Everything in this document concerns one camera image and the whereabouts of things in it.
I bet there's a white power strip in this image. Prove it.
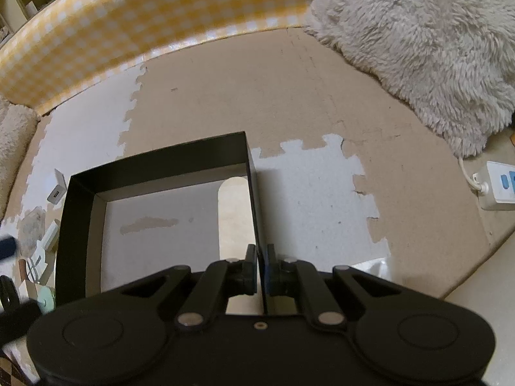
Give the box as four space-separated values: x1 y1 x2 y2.
472 161 515 212

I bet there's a clear plastic bag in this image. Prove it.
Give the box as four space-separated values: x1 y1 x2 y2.
349 257 392 280

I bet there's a white foam puzzle mat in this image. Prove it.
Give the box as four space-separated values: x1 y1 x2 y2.
22 63 148 220
255 133 393 268

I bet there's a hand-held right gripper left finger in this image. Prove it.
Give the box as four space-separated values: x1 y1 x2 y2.
121 244 258 330

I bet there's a cream fluffy cushion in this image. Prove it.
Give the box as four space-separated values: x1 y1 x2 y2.
0 96 42 218

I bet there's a flat wooden stick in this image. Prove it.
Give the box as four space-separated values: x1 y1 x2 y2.
217 177 258 261

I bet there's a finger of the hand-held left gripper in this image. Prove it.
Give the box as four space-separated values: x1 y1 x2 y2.
0 275 43 346
0 236 19 261

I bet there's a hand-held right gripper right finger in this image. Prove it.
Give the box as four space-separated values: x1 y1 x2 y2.
263 244 400 331

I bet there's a white fluffy blanket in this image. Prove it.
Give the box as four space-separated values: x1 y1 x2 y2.
304 0 515 160

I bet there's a white ribbed cylinder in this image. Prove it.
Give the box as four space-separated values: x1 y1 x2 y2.
40 220 62 251

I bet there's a white plug charger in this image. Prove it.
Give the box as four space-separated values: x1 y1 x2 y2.
46 169 67 204

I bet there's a white power cable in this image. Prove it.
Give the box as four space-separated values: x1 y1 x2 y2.
456 154 490 194

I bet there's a yellow checked bed sheet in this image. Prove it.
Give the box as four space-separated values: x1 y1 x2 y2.
0 0 327 115

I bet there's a small white box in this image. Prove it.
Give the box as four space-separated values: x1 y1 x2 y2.
24 248 47 283

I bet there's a black box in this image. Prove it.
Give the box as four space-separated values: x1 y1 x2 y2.
54 131 267 315

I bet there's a beige foam puzzle mat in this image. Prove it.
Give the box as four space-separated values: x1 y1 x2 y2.
118 27 493 299

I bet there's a white shelf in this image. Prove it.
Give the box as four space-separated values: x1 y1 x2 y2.
0 0 57 47

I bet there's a mint green round item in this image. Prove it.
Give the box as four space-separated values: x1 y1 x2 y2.
36 287 55 314

